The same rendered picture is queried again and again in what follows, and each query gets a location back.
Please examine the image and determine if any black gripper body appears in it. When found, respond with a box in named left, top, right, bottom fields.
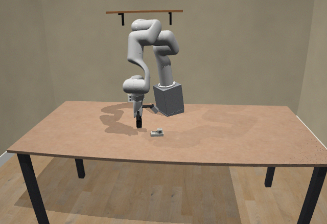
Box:
left=132, top=100, right=143, bottom=118

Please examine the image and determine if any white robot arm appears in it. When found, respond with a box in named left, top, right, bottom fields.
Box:
left=123, top=19, right=179, bottom=101

